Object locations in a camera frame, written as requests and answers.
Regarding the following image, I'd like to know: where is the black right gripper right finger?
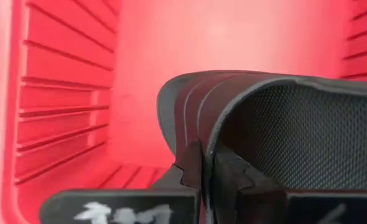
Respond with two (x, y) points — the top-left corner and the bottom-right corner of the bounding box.
(213, 145), (367, 224)

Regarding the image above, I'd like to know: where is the black slide sandal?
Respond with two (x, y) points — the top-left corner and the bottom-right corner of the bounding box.
(156, 70), (367, 224)

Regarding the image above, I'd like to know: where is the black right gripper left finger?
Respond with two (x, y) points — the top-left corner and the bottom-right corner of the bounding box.
(39, 139), (203, 224)

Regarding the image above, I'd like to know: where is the red plastic bin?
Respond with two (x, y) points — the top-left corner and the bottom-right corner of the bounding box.
(0, 0), (367, 224)

